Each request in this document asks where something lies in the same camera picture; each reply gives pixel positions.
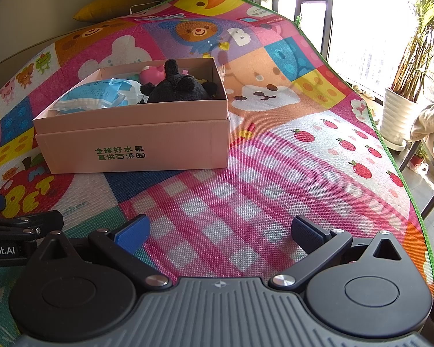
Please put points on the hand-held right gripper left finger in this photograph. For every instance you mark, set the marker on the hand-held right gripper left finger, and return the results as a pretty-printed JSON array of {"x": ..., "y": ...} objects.
[{"x": 133, "y": 233}]

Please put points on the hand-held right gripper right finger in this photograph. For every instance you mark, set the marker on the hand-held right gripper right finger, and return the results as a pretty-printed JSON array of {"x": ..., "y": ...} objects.
[{"x": 305, "y": 232}]

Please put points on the pink cardboard box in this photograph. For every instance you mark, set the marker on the pink cardboard box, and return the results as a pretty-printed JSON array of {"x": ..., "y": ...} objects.
[{"x": 148, "y": 141}]

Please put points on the blue tissue pack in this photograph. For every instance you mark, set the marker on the blue tissue pack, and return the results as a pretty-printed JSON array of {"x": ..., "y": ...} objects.
[{"x": 90, "y": 95}]

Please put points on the black plush toy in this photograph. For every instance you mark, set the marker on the black plush toy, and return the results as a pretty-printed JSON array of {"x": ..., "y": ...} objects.
[{"x": 181, "y": 88}]

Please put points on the pink pig plush toy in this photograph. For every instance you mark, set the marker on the pink pig plush toy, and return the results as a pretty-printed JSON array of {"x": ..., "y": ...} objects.
[{"x": 151, "y": 75}]

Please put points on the colourful cartoon play mat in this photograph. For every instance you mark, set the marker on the colourful cartoon play mat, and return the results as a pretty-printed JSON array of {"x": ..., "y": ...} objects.
[{"x": 275, "y": 173}]

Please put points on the small red potted plant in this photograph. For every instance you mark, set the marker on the small red potted plant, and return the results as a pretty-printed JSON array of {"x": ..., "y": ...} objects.
[{"x": 417, "y": 159}]

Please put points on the white ribbed plant pot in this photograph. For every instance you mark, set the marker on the white ribbed plant pot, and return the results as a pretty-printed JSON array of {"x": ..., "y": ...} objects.
[{"x": 399, "y": 115}]

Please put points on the beige cloth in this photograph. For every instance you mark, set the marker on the beige cloth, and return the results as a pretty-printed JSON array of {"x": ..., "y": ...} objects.
[{"x": 428, "y": 121}]

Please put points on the yellow pillow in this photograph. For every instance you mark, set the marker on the yellow pillow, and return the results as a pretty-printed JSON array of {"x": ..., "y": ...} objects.
[{"x": 112, "y": 7}]

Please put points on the tall green bamboo plant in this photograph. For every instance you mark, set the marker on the tall green bamboo plant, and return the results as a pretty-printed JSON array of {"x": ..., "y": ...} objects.
[{"x": 423, "y": 36}]

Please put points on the black window frame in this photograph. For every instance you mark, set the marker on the black window frame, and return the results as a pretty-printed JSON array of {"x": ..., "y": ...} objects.
[{"x": 327, "y": 11}]

